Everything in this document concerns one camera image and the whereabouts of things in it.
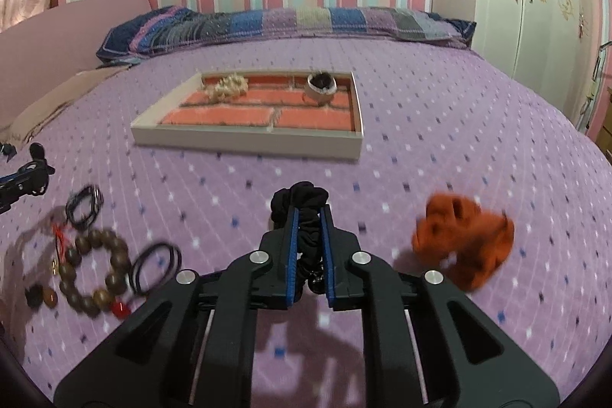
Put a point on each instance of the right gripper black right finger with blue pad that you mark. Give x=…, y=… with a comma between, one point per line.
x=425, y=342

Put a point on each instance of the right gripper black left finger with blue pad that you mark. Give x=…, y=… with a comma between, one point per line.
x=192, y=343

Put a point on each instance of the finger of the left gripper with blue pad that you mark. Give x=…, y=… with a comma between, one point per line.
x=32, y=179

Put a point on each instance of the orange scrunchie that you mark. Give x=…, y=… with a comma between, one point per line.
x=480, y=240

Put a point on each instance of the black scrunchie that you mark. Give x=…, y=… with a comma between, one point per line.
x=300, y=207

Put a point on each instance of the white jewelry tray orange lining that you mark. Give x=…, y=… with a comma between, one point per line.
x=274, y=117

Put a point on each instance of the beige folded cloth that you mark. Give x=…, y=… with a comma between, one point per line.
x=35, y=117

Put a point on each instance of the small brown bead earrings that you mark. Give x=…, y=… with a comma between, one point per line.
x=37, y=295

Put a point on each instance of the pink headboard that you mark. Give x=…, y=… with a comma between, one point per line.
x=44, y=51

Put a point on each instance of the purple patterned bedspread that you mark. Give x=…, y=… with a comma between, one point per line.
x=434, y=118

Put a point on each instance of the striped patchwork pillow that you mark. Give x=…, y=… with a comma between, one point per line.
x=173, y=28

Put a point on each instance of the cream pearl scrunchie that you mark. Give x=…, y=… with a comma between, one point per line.
x=227, y=88

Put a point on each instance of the white wardrobe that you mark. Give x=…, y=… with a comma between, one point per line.
x=545, y=45

